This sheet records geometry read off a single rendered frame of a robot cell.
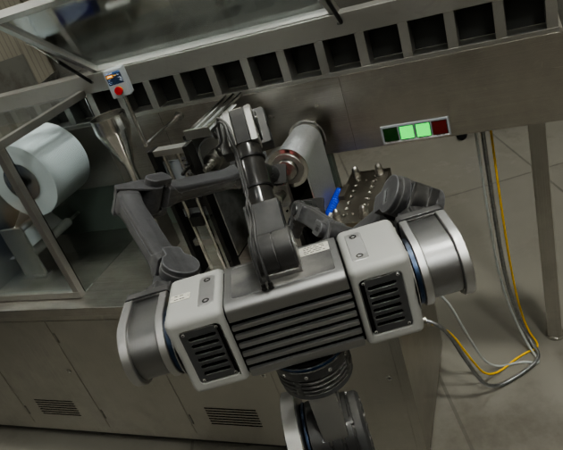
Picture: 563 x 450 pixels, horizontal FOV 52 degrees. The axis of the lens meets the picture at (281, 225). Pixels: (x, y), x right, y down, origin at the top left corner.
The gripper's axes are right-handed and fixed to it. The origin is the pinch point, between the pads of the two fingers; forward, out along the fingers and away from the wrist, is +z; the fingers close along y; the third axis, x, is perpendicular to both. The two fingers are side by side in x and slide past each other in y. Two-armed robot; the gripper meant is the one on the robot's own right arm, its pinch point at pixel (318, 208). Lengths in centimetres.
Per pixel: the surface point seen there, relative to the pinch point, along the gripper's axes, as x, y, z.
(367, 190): 5.1, 14.1, 16.5
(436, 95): 36, 43, 14
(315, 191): 6.0, 0.3, -2.3
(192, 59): 63, -46, -1
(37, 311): -31, -121, -18
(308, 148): 21.2, -0.2, -4.2
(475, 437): -97, 41, 45
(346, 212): -2.6, 9.0, 3.3
